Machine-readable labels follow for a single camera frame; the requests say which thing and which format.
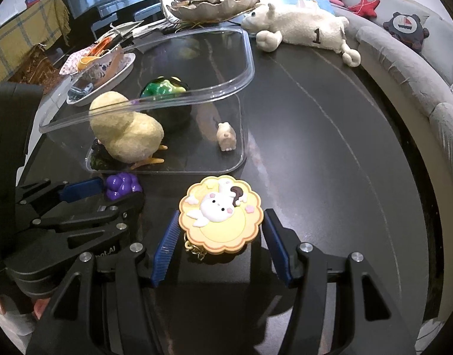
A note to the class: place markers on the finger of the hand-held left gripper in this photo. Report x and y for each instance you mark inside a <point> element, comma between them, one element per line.
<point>111,212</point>
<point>82,189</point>

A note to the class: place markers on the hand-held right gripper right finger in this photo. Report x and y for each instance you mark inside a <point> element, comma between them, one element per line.
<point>276,247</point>

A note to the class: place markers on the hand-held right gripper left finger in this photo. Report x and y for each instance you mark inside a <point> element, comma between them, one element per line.
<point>165,251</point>

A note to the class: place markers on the purple grape toy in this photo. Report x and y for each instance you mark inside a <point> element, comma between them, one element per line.
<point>123,186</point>

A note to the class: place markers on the yellow plush chick toy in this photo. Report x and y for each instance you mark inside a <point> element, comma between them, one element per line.
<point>126,125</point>

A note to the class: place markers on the black bowl with green toy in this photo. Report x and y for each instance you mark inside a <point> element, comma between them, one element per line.
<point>165,100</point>

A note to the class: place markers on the clear plastic container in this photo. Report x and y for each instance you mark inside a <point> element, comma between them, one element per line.
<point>219,81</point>

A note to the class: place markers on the black marble desktop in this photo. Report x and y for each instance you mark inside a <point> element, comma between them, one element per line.
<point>322,148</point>

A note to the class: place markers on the brown patterned cloth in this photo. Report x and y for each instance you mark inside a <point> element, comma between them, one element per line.
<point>30,66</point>

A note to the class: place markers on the blue toy car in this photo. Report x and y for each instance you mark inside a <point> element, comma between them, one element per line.
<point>80,90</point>

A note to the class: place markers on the white oval plate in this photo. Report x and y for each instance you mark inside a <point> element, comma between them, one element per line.
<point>108,79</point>

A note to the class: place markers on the pink patterned pouch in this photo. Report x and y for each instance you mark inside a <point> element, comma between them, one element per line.
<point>73,61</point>

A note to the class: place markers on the small cream pig figure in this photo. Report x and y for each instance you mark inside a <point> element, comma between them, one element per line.
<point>226,137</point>

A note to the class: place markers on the yellow plaid blanket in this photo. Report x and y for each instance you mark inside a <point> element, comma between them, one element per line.
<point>23,33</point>

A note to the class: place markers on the blue patterned ceramic cup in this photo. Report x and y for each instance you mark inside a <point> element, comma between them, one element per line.
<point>104,64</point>

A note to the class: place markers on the orange snack packet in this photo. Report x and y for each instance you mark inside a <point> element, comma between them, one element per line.
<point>100,47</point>

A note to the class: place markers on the folded newspaper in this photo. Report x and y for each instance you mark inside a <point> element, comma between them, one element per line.
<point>137,27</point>

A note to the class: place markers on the black piano bench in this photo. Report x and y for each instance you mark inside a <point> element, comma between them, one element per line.
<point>119,9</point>

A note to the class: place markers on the grey curved sofa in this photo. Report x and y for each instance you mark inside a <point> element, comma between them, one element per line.
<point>396,74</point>

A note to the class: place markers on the large scalloped white bowl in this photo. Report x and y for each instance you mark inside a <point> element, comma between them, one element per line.
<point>211,11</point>

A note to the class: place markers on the white plush sheep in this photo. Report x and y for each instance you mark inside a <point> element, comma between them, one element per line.
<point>304,26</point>

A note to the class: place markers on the navy ship wheel cushion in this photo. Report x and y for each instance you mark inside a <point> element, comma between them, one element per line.
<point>406,26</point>

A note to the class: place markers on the red star plush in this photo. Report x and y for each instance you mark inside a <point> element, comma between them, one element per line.
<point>365,5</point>

